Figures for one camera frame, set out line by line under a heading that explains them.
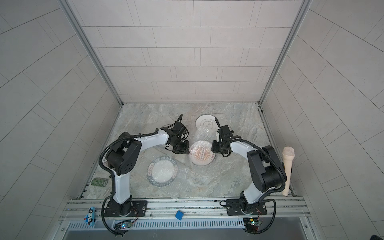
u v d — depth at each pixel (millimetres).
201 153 889
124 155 500
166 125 1013
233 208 709
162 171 807
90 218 667
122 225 654
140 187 781
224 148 686
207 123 1047
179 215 694
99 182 755
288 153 619
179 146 799
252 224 680
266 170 450
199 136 936
